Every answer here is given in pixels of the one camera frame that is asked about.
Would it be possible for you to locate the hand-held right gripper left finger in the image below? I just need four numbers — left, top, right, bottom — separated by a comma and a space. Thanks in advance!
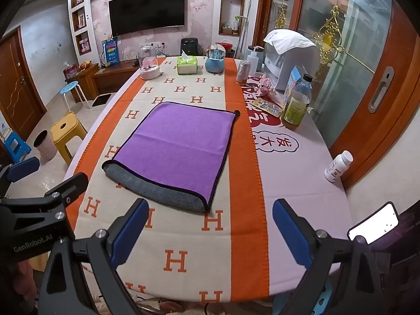
40, 198, 151, 315

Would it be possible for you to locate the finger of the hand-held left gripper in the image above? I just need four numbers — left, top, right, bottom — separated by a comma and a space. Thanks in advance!
42, 172, 90, 211
0, 157, 41, 198

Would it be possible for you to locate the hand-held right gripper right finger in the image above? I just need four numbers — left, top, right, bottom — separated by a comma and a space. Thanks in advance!
272, 198, 386, 315

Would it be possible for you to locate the purple towel with grey back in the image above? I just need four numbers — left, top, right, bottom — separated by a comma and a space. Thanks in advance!
101, 101, 241, 213

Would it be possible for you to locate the blue step stool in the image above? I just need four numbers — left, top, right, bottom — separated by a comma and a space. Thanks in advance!
4, 131, 32, 164

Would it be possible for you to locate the pink waste bin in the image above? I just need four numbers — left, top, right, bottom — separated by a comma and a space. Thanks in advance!
33, 129, 59, 162

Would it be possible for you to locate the orange and cream printed blanket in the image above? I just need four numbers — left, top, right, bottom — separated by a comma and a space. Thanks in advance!
64, 56, 274, 304

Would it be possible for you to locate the yellow plastic stool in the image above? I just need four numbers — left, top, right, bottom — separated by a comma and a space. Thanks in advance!
50, 112, 89, 165

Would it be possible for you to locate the white tablecloth with red print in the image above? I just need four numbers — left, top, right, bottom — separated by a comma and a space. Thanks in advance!
226, 57, 355, 274

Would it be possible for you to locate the white pill bottle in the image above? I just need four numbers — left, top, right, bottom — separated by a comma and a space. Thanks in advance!
324, 150, 354, 183

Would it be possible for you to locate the smartphone with lit screen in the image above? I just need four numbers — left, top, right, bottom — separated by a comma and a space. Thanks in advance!
347, 201, 400, 245

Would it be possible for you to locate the brown wooden door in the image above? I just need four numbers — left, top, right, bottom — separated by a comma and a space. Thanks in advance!
0, 27, 47, 132

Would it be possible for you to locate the black floor scale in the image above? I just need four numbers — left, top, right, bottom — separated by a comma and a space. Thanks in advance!
91, 93, 114, 107

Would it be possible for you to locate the blue round stool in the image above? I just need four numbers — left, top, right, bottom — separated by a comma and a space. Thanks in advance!
59, 81, 93, 112

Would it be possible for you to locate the red tissue pack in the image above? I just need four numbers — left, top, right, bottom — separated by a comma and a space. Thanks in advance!
64, 61, 81, 80

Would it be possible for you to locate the wooden television cabinet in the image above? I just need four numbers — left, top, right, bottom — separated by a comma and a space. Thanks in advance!
65, 59, 142, 103

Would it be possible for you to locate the bottle of yellow liquid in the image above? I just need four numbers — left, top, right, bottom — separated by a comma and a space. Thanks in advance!
281, 73, 313, 130

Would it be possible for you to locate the blister pack of pills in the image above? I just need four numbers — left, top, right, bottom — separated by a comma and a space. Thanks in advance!
253, 97, 285, 118

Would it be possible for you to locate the blue printed bag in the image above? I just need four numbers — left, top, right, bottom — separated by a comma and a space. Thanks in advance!
101, 37, 119, 68

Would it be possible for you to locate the glass dome with pink flower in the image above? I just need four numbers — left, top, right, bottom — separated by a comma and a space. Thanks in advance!
139, 45, 161, 81

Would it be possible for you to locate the pink plush toy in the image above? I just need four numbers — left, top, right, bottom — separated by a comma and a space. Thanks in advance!
257, 75, 275, 97

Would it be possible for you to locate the blue carton box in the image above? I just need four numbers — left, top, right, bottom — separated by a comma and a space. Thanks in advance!
283, 66, 308, 109

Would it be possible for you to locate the white countertop appliance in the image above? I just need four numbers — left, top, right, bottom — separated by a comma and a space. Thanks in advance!
263, 39, 320, 93

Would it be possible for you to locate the green tissue box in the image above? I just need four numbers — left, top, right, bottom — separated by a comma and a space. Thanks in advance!
176, 50, 198, 75

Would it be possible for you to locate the metal drink can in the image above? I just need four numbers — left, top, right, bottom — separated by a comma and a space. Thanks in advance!
235, 60, 252, 85

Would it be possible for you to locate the clear squeeze bottle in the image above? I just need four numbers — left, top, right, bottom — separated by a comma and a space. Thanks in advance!
246, 45, 266, 73

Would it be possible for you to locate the black heater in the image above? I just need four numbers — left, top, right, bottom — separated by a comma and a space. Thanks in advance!
180, 38, 201, 56

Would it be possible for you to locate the blue snow globe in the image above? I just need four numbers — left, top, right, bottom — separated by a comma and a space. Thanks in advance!
205, 44, 227, 74

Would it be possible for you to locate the white cloth cover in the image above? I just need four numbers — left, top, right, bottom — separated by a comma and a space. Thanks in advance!
263, 29, 317, 56

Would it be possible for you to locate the red bucket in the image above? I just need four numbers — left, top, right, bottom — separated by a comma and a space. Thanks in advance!
215, 41, 236, 60

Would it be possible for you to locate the large gold door ornament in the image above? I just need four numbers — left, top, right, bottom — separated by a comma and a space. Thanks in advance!
313, 4, 375, 74

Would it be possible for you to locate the small gold door ornament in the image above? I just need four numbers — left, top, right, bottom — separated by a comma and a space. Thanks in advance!
275, 6, 290, 31

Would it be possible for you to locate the silver sliding door handle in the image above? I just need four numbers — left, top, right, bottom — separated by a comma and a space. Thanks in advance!
367, 66, 395, 113

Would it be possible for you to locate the black wall television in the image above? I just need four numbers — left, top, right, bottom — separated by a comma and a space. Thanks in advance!
108, 0, 186, 38

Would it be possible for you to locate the mop handle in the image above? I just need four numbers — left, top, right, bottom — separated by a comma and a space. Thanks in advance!
237, 0, 253, 58

